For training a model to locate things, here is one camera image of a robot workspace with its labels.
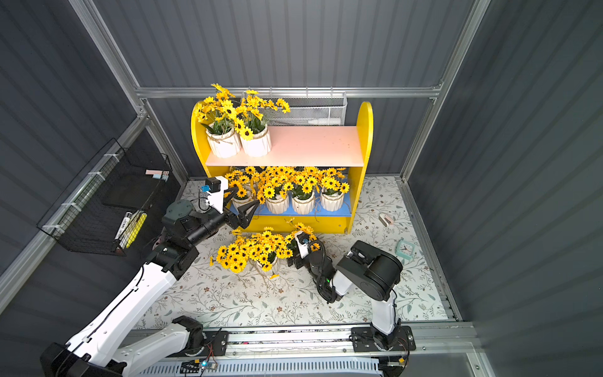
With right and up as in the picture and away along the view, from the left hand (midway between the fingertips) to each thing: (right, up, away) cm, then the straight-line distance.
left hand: (245, 195), depth 66 cm
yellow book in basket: (-34, -10, +3) cm, 35 cm away
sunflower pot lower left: (-5, +6, +14) cm, 16 cm away
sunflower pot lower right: (+26, +2, +13) cm, 30 cm away
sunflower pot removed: (-7, -20, +12) cm, 25 cm away
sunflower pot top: (+18, -12, +14) cm, 26 cm away
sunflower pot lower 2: (+16, +4, +14) cm, 22 cm away
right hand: (+14, -17, +22) cm, 31 cm away
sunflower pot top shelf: (+3, -18, +13) cm, 22 cm away
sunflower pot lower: (+6, +3, +15) cm, 17 cm away
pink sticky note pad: (-37, +8, +18) cm, 42 cm away
